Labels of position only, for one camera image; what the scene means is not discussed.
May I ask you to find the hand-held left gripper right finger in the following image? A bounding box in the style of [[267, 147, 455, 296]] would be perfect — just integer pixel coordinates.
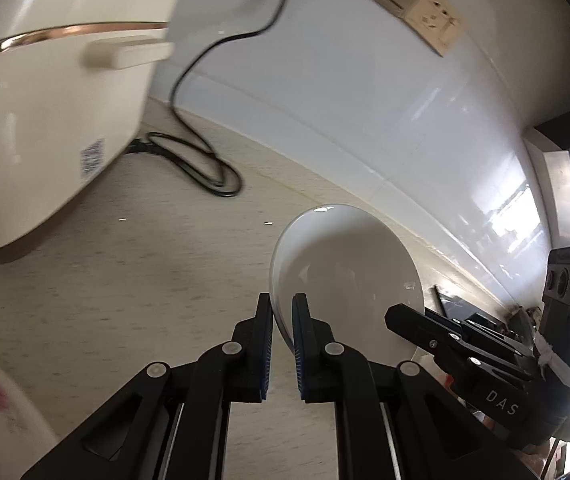
[[291, 294, 539, 480]]

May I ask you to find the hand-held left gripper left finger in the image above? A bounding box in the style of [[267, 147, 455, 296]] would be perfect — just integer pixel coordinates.
[[20, 292, 274, 480]]

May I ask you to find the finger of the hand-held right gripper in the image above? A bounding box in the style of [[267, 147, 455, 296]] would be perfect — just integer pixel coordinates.
[[458, 311, 537, 361], [384, 304, 536, 386]]

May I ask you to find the plain white bowl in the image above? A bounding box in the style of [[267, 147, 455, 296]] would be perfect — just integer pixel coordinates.
[[269, 203, 425, 368]]

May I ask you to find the cream rice cooker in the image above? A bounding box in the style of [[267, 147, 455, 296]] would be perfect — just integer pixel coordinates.
[[0, 0, 186, 267]]

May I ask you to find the white window frame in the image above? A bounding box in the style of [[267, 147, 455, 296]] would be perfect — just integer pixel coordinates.
[[522, 105, 570, 271]]

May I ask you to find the black power cable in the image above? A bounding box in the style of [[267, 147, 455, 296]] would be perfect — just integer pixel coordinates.
[[127, 0, 316, 198]]

